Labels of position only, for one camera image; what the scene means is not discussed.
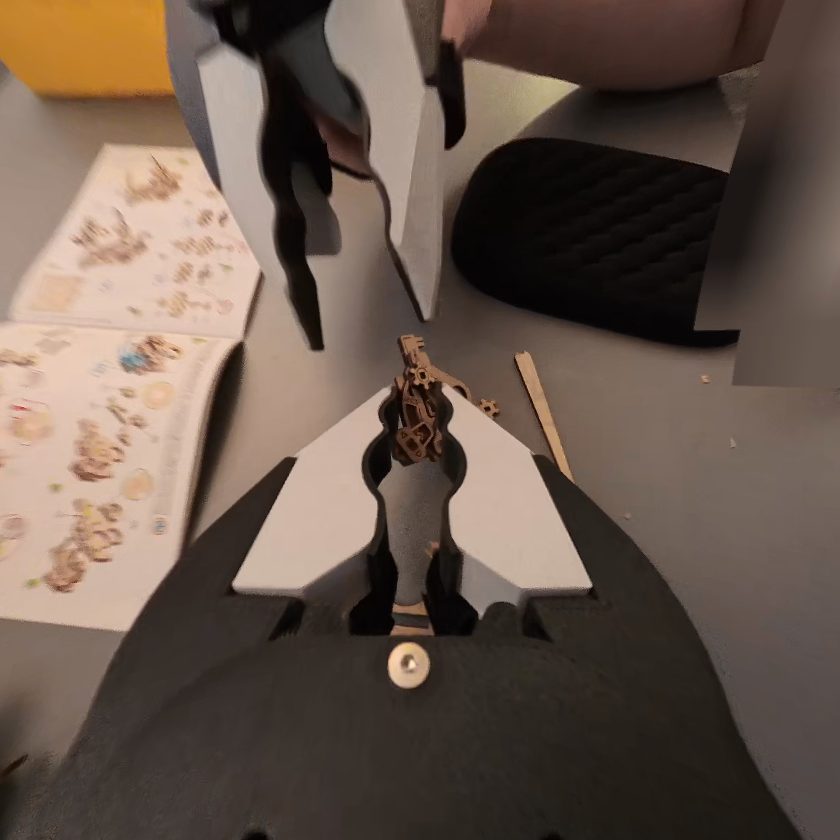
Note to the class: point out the small wooden model assembly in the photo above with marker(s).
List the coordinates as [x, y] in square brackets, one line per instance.
[413, 394]

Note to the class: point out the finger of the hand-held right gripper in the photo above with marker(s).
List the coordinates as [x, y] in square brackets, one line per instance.
[236, 164]
[407, 164]

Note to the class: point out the open instruction booklet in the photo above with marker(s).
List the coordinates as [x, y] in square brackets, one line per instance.
[131, 426]

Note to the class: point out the person's right forearm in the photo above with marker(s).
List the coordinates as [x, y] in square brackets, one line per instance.
[623, 39]

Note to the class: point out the tapered wooden stick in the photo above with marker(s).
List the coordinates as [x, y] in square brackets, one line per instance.
[541, 410]

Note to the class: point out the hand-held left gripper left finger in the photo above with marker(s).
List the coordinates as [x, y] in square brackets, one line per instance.
[315, 518]

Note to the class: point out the yellow plastic box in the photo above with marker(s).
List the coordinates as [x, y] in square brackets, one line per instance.
[79, 39]

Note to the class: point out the black quilted seat cushion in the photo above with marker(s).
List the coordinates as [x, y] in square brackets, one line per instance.
[577, 236]

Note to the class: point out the small wooden gear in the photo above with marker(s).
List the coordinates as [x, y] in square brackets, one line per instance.
[489, 407]

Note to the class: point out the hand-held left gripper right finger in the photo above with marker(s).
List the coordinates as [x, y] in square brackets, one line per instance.
[512, 518]

